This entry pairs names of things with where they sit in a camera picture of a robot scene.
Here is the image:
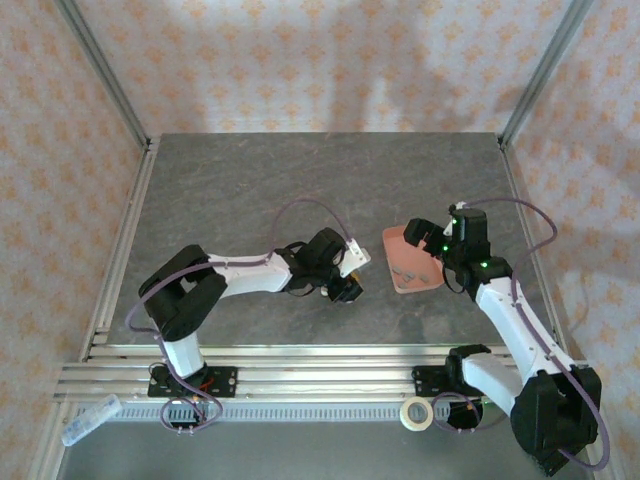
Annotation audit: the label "pink plastic tray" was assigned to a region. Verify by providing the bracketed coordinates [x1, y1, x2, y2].
[381, 224, 444, 295]

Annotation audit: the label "aluminium mounting rails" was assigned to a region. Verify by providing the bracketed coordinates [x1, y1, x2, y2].
[52, 343, 601, 404]

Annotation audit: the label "white tape roll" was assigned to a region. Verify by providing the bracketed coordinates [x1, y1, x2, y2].
[399, 396, 435, 432]

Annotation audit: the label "clear plastic bottle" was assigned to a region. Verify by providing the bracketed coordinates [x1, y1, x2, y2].
[59, 393, 123, 448]

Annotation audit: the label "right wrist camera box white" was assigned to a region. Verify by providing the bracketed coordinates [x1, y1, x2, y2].
[442, 201, 464, 239]

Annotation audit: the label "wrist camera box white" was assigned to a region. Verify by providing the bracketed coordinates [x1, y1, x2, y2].
[442, 201, 464, 239]
[339, 238, 373, 277]

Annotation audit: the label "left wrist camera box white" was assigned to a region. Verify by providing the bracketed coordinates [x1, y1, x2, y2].
[339, 238, 373, 277]

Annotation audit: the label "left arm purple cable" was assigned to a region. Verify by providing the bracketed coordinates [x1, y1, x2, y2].
[127, 198, 354, 396]

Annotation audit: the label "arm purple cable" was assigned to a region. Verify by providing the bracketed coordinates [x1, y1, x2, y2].
[127, 198, 354, 396]
[459, 197, 612, 471]

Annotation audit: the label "aluminium side rail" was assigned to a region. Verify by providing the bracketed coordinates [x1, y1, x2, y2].
[499, 142, 571, 361]
[79, 135, 162, 362]

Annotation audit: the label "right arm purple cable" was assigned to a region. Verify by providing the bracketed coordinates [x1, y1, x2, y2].
[459, 197, 612, 471]

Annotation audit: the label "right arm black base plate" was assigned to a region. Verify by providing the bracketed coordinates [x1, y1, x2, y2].
[411, 365, 454, 399]

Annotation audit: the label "grey slotted cable duct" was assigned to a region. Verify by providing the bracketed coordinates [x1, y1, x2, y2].
[74, 403, 506, 425]

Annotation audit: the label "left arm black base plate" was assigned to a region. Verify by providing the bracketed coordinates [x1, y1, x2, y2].
[147, 365, 238, 400]

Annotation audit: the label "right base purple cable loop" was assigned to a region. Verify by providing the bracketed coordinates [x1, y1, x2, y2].
[431, 392, 501, 434]

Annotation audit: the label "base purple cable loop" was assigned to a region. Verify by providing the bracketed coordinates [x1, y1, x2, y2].
[159, 384, 225, 434]
[431, 392, 501, 434]

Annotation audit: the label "aluminium frame post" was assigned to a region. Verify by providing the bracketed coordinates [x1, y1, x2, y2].
[498, 0, 595, 150]
[53, 0, 153, 151]

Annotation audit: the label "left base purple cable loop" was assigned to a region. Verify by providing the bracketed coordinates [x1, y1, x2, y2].
[159, 384, 225, 434]

